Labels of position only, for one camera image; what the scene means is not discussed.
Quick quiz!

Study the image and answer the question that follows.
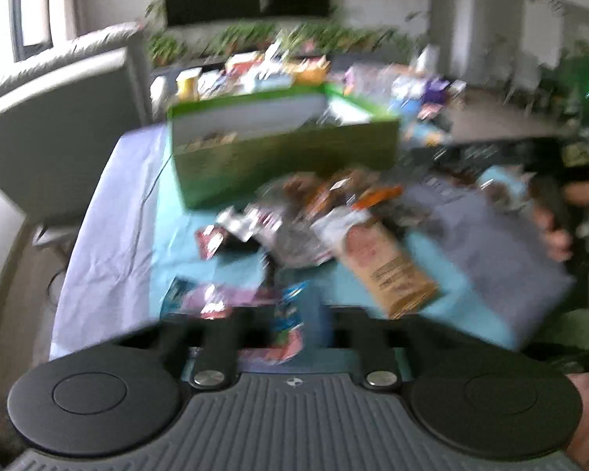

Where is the large dark-framed window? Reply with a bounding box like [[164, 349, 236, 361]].
[[9, 0, 79, 62]]

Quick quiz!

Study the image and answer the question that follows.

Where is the small red snack packet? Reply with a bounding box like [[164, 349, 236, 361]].
[[195, 226, 227, 262]]

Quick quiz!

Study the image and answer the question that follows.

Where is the grey lettered mat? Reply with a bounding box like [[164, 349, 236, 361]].
[[393, 189, 577, 350]]

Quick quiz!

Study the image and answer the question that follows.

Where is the yellow can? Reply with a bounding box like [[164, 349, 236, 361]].
[[176, 69, 200, 102]]

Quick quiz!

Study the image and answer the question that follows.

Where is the brown snack packet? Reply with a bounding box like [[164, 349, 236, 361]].
[[341, 221, 441, 321]]

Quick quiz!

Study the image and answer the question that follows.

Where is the pink blue snack packet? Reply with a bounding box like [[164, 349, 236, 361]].
[[161, 277, 276, 322]]

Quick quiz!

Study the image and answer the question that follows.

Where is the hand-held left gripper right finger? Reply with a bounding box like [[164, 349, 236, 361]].
[[324, 307, 472, 387]]

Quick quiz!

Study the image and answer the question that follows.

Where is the grey armchair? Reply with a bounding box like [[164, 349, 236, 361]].
[[0, 22, 150, 226]]

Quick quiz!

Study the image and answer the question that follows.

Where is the person's right hand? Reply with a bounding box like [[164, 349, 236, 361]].
[[532, 179, 589, 262]]

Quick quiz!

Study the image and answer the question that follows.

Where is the pastry packet with orange strip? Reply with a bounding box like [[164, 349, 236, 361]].
[[275, 171, 404, 217]]

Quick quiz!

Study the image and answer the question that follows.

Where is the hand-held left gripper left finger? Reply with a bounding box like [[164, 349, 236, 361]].
[[113, 307, 240, 388]]

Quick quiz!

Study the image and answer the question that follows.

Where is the lavender sheet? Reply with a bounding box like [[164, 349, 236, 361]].
[[49, 125, 177, 360]]

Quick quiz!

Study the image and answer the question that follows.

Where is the green cardboard box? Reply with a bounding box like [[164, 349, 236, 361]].
[[167, 83, 402, 209]]

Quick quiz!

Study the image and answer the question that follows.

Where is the colourful small snack packet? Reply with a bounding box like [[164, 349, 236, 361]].
[[267, 282, 310, 364]]

